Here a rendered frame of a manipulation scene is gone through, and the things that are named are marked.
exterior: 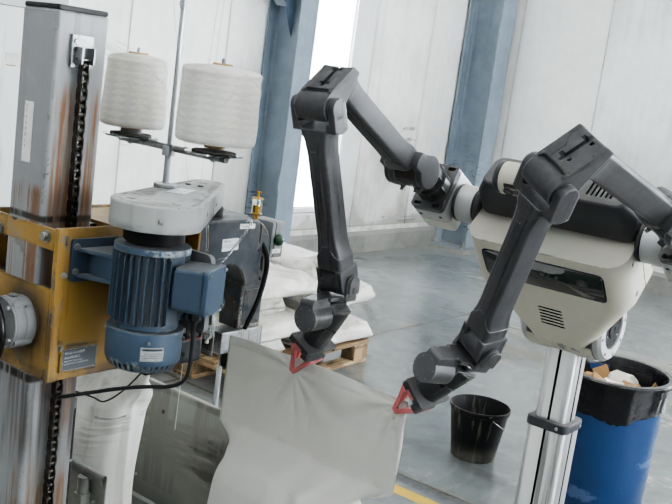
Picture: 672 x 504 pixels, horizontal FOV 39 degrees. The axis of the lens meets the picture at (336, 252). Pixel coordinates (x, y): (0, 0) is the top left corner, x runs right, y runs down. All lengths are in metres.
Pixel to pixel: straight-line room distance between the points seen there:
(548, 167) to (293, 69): 6.41
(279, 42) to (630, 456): 5.14
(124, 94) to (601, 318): 1.15
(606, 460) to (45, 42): 2.92
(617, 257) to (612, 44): 8.37
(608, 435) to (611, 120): 6.56
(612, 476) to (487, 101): 6.87
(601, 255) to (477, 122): 8.67
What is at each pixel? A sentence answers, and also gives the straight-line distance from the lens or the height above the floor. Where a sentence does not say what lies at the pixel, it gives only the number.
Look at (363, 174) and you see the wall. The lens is 9.49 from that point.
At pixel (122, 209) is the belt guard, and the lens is 1.80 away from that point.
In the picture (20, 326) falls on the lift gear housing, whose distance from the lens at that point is 1.94.
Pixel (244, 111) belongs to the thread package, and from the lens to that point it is 1.88.
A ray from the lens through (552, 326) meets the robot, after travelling 2.27.
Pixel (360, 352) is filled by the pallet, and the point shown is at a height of 0.07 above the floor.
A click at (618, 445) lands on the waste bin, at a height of 0.39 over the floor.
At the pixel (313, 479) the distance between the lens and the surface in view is 2.07.
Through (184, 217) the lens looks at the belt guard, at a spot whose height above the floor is 1.40.
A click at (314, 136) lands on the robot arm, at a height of 1.58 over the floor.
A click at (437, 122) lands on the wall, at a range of 10.49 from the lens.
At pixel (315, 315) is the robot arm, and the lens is 1.91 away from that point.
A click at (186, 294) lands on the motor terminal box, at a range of 1.81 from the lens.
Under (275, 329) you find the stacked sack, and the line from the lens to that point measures 5.08.
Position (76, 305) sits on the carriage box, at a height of 1.18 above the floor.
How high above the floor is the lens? 1.69
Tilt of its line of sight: 10 degrees down
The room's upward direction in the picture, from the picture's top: 8 degrees clockwise
